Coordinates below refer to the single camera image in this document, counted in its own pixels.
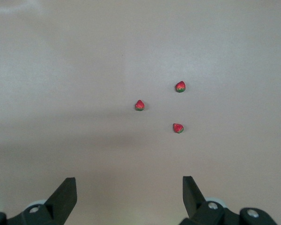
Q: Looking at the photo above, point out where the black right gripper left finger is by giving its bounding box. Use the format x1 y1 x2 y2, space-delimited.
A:
0 177 77 225

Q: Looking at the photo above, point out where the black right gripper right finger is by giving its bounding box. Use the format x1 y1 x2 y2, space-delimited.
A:
179 175 278 225

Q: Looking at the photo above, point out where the red toy strawberry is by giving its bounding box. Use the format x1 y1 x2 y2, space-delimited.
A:
172 123 185 135
134 99 145 112
175 81 187 93

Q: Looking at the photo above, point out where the brown table cover mat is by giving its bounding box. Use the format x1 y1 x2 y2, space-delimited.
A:
0 0 281 225

